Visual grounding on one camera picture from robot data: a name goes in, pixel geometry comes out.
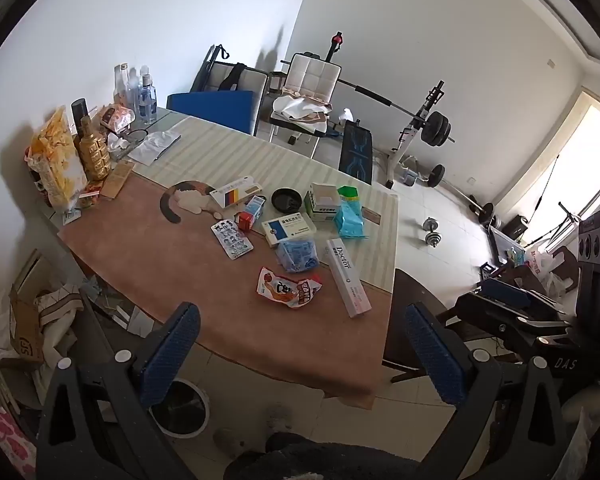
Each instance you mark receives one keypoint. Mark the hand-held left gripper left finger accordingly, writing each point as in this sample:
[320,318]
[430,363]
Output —
[172,355]

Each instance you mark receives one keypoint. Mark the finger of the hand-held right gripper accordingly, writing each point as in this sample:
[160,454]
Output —
[505,292]
[480,312]

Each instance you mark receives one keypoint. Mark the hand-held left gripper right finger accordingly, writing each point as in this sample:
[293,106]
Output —
[437,360]

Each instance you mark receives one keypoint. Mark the white round trash can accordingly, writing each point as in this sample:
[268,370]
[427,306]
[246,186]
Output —
[180,412]

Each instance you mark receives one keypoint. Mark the long white toothpaste box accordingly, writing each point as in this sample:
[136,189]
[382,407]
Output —
[347,277]

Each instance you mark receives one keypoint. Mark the red snack wrapper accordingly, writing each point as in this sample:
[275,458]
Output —
[287,290]

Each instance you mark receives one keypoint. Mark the blue face mask packet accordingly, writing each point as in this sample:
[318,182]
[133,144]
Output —
[297,255]

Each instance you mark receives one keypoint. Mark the white blue medicine box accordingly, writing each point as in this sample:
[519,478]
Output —
[287,229]

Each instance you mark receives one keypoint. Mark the person's right forearm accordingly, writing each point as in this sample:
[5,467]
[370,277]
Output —
[582,425]

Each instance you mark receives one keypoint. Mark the white plastic bag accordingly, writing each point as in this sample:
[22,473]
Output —
[552,270]
[155,146]

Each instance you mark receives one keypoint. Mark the black box speaker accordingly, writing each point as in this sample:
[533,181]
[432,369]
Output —
[516,227]

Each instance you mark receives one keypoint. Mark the cat-print tablecloth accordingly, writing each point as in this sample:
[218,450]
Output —
[180,270]

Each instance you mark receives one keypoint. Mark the black tripod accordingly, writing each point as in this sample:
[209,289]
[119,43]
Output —
[555,220]

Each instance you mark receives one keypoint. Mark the chrome dumbbell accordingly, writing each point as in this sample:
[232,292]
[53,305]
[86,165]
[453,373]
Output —
[431,232]

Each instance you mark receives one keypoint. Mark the person's right leg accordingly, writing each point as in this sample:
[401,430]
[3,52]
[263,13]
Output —
[360,462]

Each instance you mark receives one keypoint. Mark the silver blister pack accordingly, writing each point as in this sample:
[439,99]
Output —
[231,239]

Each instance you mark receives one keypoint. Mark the barbell with small plates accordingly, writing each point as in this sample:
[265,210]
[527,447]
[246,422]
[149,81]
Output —
[435,175]

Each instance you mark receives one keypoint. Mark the small brown box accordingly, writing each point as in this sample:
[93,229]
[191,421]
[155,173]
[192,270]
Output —
[371,215]

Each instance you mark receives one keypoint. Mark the brown cardboard box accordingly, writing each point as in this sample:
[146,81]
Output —
[27,325]

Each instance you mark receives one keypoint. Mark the small red box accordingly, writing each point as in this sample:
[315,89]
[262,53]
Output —
[244,220]

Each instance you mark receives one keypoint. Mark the blue tissue packet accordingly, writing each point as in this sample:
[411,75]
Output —
[350,220]

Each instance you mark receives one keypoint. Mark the small blue box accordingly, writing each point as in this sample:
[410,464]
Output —
[255,206]

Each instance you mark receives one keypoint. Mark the white box with colour stripes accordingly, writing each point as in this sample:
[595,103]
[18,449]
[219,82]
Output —
[235,194]

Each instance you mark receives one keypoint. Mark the black barbell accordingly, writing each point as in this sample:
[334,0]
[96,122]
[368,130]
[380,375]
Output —
[437,127]

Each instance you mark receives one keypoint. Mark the green cube box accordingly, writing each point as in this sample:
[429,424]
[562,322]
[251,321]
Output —
[347,192]

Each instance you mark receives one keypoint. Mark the small red white pack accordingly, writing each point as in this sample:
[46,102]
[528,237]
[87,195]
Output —
[91,191]

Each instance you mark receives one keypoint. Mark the brown wooden box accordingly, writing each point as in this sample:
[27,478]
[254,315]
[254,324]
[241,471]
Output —
[117,180]

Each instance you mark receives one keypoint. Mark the pink printed cloth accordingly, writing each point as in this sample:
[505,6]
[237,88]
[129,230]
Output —
[5,440]

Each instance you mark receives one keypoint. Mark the white barbell rack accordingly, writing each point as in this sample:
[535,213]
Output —
[410,130]

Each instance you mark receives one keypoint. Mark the black round dish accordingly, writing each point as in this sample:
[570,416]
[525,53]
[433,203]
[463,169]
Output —
[285,201]

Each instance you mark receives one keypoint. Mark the white green medicine box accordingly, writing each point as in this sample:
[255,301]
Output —
[322,202]

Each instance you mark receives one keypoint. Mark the black weight bench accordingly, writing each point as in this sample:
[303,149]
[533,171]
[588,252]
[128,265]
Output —
[355,152]

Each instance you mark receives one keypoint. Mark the golden bottle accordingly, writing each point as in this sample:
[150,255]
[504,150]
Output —
[94,155]

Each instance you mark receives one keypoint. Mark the crumpled white tissue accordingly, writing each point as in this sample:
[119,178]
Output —
[117,142]

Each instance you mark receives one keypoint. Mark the yellow snack bag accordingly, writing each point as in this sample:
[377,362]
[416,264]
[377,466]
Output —
[57,160]

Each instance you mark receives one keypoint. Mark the white spray bottle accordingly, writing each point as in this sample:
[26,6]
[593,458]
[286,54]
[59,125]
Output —
[347,115]

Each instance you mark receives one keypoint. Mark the orange snack pack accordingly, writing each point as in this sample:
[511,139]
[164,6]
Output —
[117,117]

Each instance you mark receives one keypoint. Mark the black cylinder speaker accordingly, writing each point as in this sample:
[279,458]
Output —
[79,110]

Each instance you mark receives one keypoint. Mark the white beige cloth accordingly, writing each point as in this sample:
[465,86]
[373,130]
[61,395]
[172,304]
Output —
[302,107]

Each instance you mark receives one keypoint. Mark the clear glass bottle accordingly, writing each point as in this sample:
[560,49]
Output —
[121,85]

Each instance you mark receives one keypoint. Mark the grey chair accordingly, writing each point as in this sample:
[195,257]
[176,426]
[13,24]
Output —
[254,80]

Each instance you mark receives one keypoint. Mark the black folding stand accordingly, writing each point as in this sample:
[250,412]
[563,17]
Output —
[205,67]

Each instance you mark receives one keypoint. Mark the white padded chair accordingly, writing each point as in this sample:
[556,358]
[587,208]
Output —
[310,75]

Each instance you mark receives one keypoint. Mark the red-knob black stand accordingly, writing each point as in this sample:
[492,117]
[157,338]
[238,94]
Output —
[336,40]

